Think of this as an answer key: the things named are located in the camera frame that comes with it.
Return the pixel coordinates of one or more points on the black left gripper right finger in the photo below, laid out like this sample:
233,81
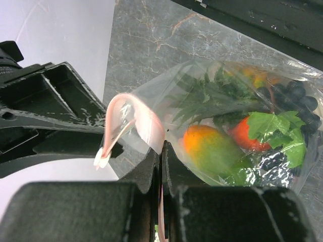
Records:
195,211

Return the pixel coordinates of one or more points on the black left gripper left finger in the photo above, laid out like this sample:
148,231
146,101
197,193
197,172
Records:
123,210

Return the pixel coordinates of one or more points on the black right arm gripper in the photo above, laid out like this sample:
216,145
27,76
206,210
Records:
48,113

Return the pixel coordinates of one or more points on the green orange toy mango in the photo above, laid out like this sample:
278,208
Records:
212,151

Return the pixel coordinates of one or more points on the clear zip top bag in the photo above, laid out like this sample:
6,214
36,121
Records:
233,124

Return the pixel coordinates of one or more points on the orange toy carrot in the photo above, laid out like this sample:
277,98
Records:
260,131

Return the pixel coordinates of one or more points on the orange toy pineapple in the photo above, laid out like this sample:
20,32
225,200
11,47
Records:
226,98

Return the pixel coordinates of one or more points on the dark toy grape bunch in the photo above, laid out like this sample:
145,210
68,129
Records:
293,97

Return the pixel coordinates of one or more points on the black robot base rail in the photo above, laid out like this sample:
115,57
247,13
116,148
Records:
291,27

